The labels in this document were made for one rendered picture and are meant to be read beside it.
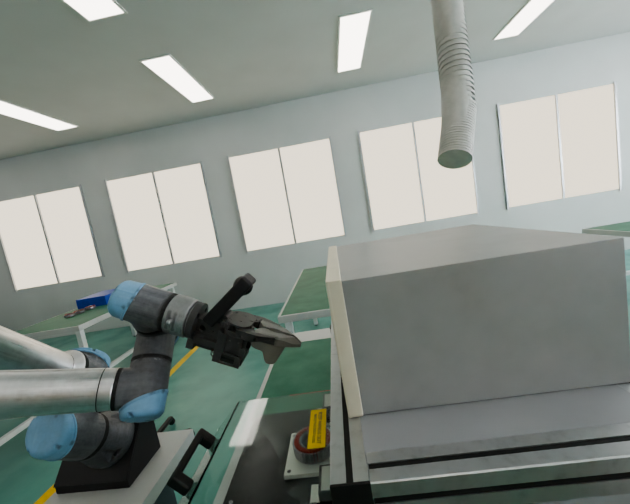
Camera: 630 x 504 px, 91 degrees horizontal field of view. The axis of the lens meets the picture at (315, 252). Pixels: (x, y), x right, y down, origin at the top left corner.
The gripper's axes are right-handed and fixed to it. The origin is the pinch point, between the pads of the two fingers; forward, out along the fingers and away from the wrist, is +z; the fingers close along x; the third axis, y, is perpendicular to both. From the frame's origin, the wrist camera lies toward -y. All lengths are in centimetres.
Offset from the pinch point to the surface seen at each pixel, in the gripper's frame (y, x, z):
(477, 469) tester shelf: -3.1, 25.4, 22.5
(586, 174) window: -195, -467, 372
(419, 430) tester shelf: -1.2, 18.7, 18.7
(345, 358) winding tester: -6.0, 14.8, 7.4
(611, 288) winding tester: -25.7, 14.6, 37.8
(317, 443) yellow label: 9.6, 12.6, 7.7
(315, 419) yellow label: 9.9, 7.0, 7.2
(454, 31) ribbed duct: -131, -119, 34
